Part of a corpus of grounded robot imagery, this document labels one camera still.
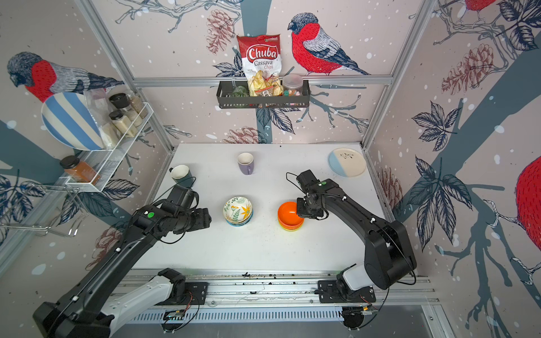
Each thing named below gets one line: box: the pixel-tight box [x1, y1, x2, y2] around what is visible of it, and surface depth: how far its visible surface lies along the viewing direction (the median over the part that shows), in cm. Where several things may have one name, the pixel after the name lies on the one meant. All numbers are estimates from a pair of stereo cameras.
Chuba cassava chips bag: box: [236, 33, 284, 98], surface depth 84 cm
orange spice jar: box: [59, 154, 101, 186], surface depth 63 cm
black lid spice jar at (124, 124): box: [108, 109, 139, 139], surface depth 79 cm
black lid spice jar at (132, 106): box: [108, 92, 148, 128], surface depth 84 cm
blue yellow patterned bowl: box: [224, 211, 254, 227], surface depth 87 cm
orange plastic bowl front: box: [277, 201, 305, 227], surface depth 87 cm
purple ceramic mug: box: [236, 152, 255, 176], surface depth 106 cm
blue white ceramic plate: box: [327, 147, 368, 178], surface depth 116 cm
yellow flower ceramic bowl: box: [222, 195, 253, 224], surface depth 91 cm
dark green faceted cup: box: [170, 164, 194, 189], surface depth 100 cm
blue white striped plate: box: [40, 92, 105, 152], surface depth 68 cm
